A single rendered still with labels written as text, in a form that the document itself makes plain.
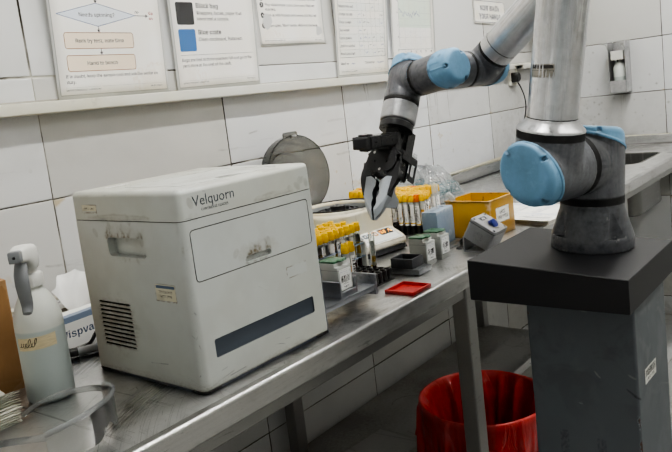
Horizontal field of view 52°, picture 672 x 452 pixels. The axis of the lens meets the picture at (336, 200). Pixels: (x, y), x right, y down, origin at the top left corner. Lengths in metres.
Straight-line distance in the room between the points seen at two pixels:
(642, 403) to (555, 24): 0.69
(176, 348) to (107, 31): 0.87
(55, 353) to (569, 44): 0.93
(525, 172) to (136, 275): 0.66
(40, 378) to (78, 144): 0.65
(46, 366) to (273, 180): 0.44
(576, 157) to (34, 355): 0.91
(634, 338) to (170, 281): 0.80
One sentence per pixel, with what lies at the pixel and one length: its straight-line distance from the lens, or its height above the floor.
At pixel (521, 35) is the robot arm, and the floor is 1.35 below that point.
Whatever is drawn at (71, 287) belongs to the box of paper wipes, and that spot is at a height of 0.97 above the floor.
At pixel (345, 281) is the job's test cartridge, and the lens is 1.28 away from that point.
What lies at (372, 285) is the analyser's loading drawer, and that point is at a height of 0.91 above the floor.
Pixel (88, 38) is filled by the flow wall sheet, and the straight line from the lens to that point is 1.68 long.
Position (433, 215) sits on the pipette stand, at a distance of 1.70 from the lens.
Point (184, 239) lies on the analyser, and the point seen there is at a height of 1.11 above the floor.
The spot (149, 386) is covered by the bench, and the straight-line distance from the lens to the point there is 1.13.
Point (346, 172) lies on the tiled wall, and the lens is 2.28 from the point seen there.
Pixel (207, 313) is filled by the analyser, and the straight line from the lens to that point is 1.02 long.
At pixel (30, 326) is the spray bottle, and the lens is 1.13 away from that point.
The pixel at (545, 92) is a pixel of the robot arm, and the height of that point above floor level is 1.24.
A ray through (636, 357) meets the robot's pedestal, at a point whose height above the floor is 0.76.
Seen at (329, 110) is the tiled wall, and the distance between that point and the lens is 2.23.
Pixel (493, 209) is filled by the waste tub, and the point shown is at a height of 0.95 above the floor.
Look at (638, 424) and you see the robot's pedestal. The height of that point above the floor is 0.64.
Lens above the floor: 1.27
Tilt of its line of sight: 8 degrees down
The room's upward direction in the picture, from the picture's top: 7 degrees counter-clockwise
